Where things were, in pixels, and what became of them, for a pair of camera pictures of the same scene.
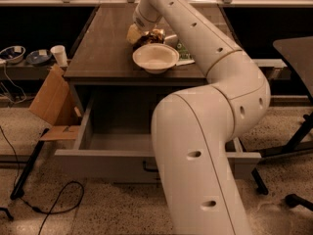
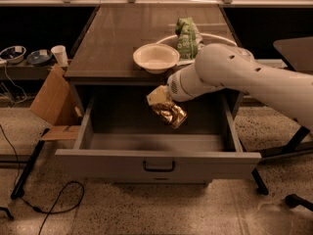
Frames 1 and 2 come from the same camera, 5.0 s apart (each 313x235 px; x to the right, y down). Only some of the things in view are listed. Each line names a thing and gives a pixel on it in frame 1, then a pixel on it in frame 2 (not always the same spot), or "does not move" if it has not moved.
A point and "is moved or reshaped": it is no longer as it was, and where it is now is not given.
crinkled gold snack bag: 156,36 is moved or reshaped
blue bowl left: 13,54 does not move
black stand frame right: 292,145 does not move
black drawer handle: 149,169 does not move
